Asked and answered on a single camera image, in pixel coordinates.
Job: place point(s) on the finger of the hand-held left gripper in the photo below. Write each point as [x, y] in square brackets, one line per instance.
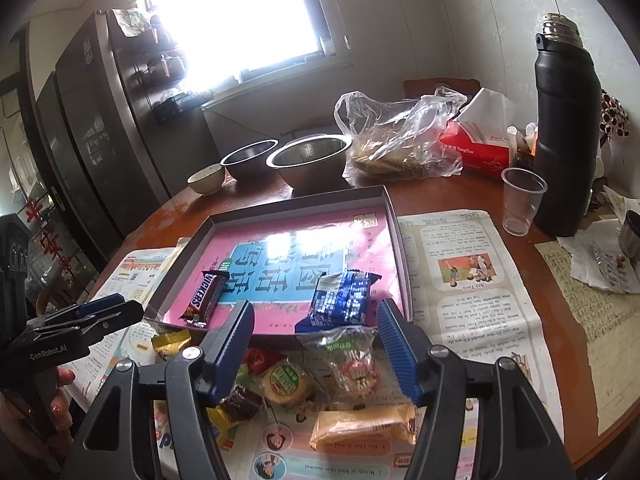
[120, 316]
[102, 302]

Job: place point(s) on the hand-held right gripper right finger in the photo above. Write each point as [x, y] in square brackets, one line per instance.
[395, 350]

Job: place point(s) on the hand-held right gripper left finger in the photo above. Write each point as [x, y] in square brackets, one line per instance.
[235, 345]

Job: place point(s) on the green packet yellow cake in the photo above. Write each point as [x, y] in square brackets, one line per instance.
[242, 374]

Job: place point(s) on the clear packet red sweets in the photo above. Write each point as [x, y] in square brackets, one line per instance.
[352, 370]

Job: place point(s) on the brown chocolate bar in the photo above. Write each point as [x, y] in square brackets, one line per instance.
[205, 297]

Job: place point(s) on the round biscuit green label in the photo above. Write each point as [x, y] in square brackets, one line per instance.
[287, 382]

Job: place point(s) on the blue snack packet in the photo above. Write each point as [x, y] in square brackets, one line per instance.
[340, 305]

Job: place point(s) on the orange wafer packet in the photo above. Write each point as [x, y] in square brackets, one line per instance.
[360, 425]

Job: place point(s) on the grey cardboard box pink bottom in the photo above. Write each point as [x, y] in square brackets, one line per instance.
[300, 230]

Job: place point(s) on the person's left hand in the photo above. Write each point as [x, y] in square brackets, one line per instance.
[61, 410]

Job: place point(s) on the red snack packet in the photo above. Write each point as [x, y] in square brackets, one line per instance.
[260, 360]

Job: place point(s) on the gold candy packet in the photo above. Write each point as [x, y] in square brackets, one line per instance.
[170, 342]

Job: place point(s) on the brown cake packet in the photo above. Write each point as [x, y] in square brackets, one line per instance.
[242, 402]

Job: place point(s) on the yellow snack packet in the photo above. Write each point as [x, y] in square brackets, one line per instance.
[222, 422]

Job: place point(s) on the newspaper with cartoon picture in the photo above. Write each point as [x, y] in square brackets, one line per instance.
[465, 310]

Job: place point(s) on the red paper decoration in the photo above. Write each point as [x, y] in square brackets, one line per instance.
[45, 235]

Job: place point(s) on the newspaper with large coloured heading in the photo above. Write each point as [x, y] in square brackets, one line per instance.
[300, 460]

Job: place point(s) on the white ceramic bowl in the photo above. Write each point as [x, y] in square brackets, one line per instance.
[205, 182]

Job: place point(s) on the dark refrigerator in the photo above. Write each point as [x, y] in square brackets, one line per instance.
[100, 135]

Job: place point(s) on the small steel bowl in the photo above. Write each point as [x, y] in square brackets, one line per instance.
[245, 162]

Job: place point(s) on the brown baked food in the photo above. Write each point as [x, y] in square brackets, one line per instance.
[395, 160]

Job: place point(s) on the large steel bowl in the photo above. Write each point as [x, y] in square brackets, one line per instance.
[310, 170]

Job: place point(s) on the handwritten paper sheet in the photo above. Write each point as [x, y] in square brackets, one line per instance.
[590, 340]

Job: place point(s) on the clear plastic cup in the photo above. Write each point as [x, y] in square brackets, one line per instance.
[522, 200]

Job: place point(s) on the crumpled white paper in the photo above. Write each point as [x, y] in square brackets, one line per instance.
[580, 255]

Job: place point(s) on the clear plastic bag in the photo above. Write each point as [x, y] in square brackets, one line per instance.
[400, 120]

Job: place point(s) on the pill blister pack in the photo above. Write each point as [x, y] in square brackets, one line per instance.
[610, 267]

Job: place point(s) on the black thermos bottle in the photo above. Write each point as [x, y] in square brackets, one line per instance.
[565, 160]

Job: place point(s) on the small white bottle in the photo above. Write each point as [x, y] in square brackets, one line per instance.
[531, 132]

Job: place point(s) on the small steel cup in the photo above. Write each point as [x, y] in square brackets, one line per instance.
[631, 235]

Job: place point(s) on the brown wooden chair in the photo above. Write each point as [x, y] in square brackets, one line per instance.
[425, 87]

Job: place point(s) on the hanging cloth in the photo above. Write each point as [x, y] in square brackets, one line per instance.
[130, 22]

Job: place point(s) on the window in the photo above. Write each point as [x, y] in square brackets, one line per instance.
[240, 10]

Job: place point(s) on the red white flower decoration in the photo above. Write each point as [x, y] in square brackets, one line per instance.
[614, 112]

